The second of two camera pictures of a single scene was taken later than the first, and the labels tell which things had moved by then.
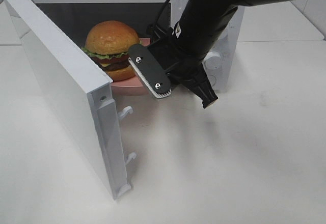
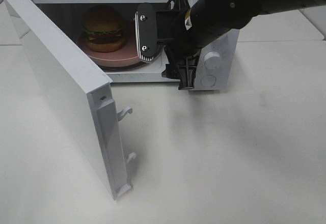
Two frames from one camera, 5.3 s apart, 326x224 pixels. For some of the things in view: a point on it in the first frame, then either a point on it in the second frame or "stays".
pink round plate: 135,85 -> 127,56
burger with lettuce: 108,43 -> 104,25
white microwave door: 86,94 stays
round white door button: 212,79 stays
